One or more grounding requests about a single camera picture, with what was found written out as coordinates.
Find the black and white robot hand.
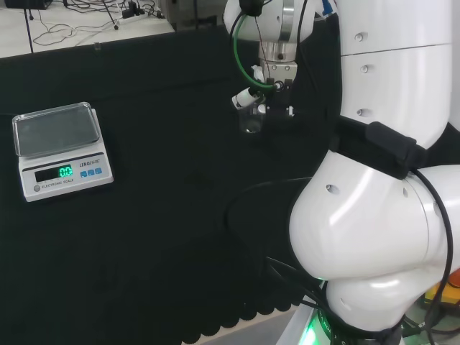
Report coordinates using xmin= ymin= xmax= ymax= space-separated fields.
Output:
xmin=231 ymin=60 xmax=299 ymax=132

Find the clear glass beaker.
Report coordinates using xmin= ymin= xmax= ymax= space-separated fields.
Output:
xmin=238 ymin=103 xmax=267 ymax=135

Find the small black plug adapter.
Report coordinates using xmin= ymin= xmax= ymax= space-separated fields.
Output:
xmin=121 ymin=1 xmax=145 ymax=19

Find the black bench cloth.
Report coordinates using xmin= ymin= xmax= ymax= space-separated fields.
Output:
xmin=0 ymin=21 xmax=346 ymax=345

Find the black tripod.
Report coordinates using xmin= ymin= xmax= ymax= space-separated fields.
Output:
xmin=98 ymin=0 xmax=121 ymax=30

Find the white electronic balance steel pan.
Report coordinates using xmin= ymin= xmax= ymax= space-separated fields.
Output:
xmin=11 ymin=101 xmax=114 ymax=203

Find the yellow stop button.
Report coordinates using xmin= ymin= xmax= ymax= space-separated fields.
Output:
xmin=423 ymin=268 xmax=460 ymax=324

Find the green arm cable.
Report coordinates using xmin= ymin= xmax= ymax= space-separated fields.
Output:
xmin=232 ymin=13 xmax=276 ymax=95

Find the long black arm cable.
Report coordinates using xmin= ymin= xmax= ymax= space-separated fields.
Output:
xmin=411 ymin=167 xmax=454 ymax=334

